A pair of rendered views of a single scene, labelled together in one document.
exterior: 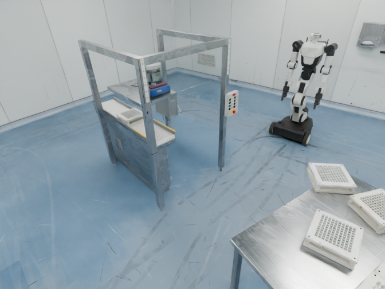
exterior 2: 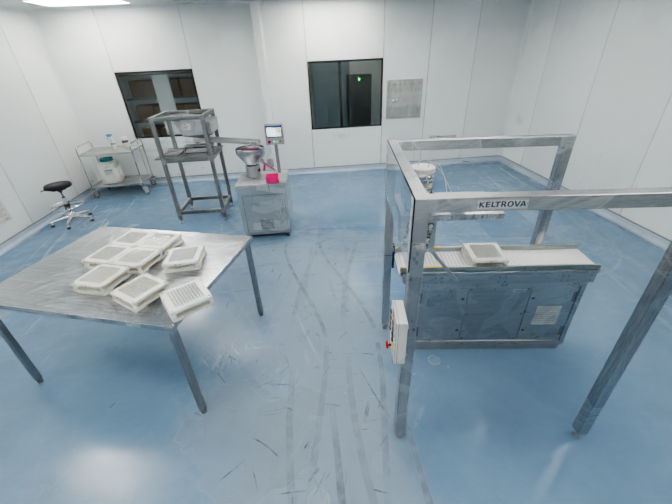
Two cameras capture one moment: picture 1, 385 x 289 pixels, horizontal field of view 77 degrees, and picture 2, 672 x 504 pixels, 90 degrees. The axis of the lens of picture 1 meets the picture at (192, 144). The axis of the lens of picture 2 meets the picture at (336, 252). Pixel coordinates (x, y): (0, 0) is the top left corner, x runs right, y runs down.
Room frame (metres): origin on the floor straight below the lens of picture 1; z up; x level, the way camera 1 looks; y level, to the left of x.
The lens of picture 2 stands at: (3.07, -1.49, 2.11)
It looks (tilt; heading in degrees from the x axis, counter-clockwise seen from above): 31 degrees down; 134
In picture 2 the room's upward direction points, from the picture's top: 3 degrees counter-clockwise
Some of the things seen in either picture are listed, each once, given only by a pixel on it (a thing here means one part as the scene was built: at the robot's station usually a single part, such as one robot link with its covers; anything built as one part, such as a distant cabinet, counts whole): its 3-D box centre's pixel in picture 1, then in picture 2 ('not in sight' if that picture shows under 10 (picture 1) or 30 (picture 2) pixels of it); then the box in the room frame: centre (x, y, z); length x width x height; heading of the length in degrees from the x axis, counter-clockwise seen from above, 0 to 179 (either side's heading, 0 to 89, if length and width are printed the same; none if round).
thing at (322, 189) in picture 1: (328, 179); (187, 302); (1.28, -0.97, 0.84); 0.24 x 0.24 x 0.02; 81
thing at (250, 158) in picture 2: not in sight; (257, 162); (-0.63, 0.93, 0.95); 0.49 x 0.36 x 0.37; 48
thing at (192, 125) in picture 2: not in sight; (212, 170); (-1.47, 0.72, 0.75); 1.43 x 1.06 x 1.50; 48
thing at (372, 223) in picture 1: (378, 212); (142, 294); (0.98, -1.13, 0.84); 0.24 x 0.24 x 0.02; 13
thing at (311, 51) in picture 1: (313, 53); not in sight; (3.36, -1.68, 1.23); 0.34 x 0.30 x 0.36; 48
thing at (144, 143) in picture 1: (130, 122); (490, 266); (2.48, 0.71, 0.75); 1.30 x 0.29 x 0.10; 41
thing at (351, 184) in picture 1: (330, 174); (185, 295); (1.28, -0.97, 0.89); 0.25 x 0.24 x 0.02; 81
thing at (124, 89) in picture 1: (140, 91); (445, 205); (2.18, 0.47, 1.22); 0.62 x 0.38 x 0.04; 41
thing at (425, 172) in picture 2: not in sight; (421, 178); (2.08, 0.32, 1.43); 0.15 x 0.15 x 0.19
